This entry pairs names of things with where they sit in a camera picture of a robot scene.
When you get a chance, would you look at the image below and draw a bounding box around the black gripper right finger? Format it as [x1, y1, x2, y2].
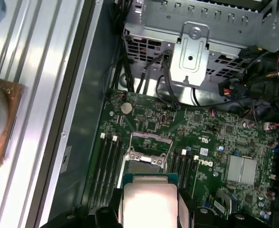
[177, 187, 251, 228]

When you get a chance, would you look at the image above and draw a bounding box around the metal disk bay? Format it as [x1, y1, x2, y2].
[123, 0, 279, 86]

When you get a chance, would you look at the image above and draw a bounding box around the black cable bundle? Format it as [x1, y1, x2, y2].
[217, 41, 279, 129]

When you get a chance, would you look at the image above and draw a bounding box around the thick black cable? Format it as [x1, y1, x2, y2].
[110, 0, 134, 93]

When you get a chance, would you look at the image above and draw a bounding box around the silver heatsink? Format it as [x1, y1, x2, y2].
[226, 154, 258, 186]

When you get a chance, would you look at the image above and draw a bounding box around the black RAM slot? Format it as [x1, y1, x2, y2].
[96, 135, 112, 209]
[102, 135, 119, 207]
[175, 148, 182, 190]
[192, 154, 200, 190]
[109, 137, 125, 190]
[186, 152, 193, 190]
[180, 148, 188, 190]
[90, 133, 106, 209]

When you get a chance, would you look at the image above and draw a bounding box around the coin cell battery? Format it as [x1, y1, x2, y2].
[120, 102, 133, 115]

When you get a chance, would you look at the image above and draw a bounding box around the brown base plate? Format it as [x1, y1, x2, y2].
[0, 75, 28, 169]

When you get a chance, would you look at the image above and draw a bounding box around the black PC case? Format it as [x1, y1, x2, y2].
[38, 0, 279, 228]

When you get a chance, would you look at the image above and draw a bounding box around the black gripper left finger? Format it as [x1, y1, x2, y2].
[38, 187, 125, 228]

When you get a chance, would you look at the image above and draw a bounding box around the metal socket cover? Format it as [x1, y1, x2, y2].
[129, 132, 175, 167]

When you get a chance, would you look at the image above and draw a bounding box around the black wire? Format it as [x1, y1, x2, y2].
[156, 73, 228, 109]

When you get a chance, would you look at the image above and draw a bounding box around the green motherboard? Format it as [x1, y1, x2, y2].
[88, 89, 279, 228]

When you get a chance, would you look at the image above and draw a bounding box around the silver CPU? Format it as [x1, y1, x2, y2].
[121, 172, 179, 228]

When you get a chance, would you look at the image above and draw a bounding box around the white case sticker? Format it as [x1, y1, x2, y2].
[63, 146, 72, 174]

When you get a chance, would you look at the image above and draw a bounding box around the CPU socket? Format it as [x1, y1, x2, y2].
[120, 142, 176, 176]

